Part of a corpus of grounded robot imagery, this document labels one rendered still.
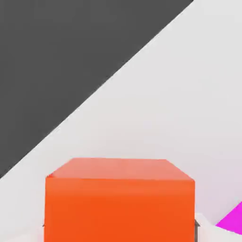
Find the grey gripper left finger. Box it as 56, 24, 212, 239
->
8, 223, 46, 242

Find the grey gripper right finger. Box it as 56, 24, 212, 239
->
194, 212, 242, 242

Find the small orange cube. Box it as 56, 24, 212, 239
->
43, 157, 196, 242

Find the small magenta cube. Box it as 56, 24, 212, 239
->
215, 201, 242, 236

